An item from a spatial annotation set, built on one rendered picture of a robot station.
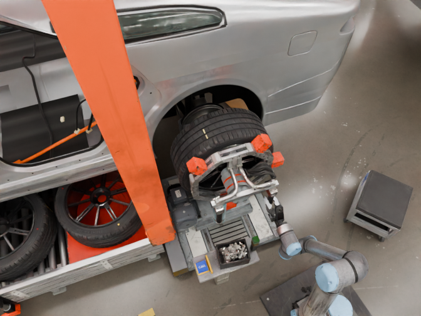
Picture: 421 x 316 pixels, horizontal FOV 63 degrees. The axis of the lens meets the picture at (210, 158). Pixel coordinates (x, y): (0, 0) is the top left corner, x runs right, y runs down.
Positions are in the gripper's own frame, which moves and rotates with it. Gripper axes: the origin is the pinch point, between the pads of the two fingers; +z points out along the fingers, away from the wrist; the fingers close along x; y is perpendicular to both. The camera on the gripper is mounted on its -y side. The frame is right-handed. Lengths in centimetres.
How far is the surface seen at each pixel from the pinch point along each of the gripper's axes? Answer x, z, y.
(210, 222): -31, 22, 68
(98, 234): -112, 27, 33
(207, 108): -17, 67, -17
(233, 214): -11, 21, 66
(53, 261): -150, 28, 56
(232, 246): -29.2, -14.4, 26.2
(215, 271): -43, -23, 38
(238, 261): -28.8, -24.5, 26.4
